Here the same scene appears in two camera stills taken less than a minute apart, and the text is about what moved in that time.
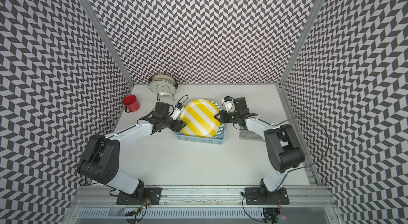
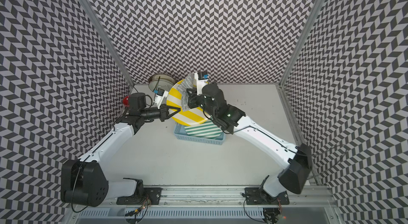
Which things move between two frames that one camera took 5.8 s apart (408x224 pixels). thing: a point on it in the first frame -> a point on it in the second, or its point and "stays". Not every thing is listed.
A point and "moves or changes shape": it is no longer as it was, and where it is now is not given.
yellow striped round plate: (199, 116) moves or changes shape
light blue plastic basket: (218, 140) stays
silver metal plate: (162, 85) stays
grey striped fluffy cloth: (244, 134) moves or changes shape
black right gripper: (223, 114) -> (193, 96)
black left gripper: (178, 126) -> (164, 113)
